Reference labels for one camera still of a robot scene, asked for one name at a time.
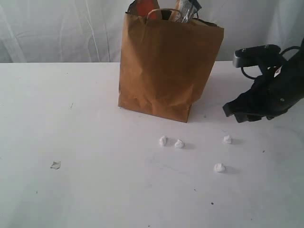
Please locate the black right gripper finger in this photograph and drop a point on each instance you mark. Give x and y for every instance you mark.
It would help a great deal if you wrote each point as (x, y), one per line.
(243, 104)
(242, 117)

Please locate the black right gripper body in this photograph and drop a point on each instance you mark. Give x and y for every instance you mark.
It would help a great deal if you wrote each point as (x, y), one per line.
(277, 90)

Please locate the brown paper shopping bag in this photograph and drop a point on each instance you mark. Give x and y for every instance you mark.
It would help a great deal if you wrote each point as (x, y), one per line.
(165, 65)

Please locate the long noodle package dark ends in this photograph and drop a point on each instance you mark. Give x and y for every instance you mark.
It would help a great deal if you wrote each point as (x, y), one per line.
(185, 10)

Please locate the kraft stand-up coffee pouch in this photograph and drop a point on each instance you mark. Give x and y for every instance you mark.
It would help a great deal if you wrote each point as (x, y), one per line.
(143, 9)

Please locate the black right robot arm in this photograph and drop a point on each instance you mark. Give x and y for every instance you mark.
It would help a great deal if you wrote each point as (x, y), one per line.
(291, 55)

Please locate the small white putty blob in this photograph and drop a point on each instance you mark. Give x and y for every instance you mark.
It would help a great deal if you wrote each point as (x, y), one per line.
(219, 167)
(179, 144)
(163, 141)
(227, 139)

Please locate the small torn plastic scrap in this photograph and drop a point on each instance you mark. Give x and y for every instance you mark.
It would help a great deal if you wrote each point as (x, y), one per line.
(56, 165)

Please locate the white backdrop curtain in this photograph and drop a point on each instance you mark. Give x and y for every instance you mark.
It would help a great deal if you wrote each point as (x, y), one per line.
(91, 30)

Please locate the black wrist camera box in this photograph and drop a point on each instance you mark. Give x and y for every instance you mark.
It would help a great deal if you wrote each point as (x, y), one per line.
(267, 55)

